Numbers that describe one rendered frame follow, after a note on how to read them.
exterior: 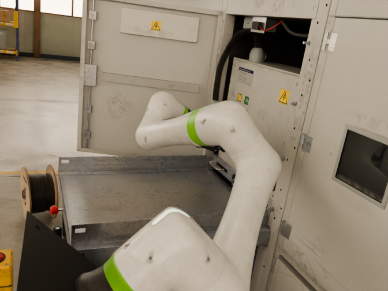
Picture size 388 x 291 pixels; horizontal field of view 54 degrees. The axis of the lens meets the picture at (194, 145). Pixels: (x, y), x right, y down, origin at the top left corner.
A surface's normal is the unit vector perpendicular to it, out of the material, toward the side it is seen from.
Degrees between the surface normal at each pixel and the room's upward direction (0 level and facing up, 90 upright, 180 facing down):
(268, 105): 90
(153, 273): 75
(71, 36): 90
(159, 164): 90
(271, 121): 90
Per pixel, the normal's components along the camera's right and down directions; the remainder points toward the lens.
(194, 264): 0.33, 0.27
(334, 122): -0.92, 0.00
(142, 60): 0.02, 0.30
